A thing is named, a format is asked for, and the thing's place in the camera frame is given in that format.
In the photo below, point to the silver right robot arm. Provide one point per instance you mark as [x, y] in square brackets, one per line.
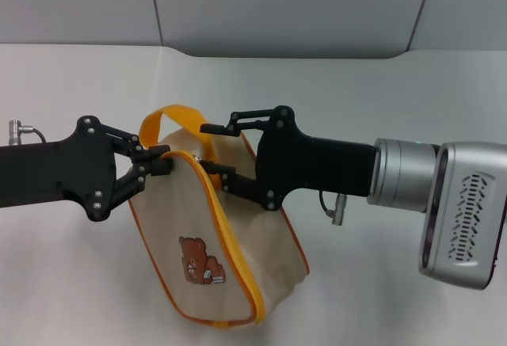
[404, 172]

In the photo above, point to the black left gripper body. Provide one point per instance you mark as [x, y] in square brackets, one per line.
[51, 172]

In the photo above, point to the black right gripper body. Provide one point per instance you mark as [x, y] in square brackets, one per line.
[317, 164]

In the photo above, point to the beige food bag orange trim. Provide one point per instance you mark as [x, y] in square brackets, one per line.
[190, 211]

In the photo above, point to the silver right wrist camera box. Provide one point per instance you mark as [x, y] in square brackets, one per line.
[463, 215]

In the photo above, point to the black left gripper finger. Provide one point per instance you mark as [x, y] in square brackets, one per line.
[136, 150]
[134, 181]

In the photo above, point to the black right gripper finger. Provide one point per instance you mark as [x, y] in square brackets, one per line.
[241, 185]
[253, 120]

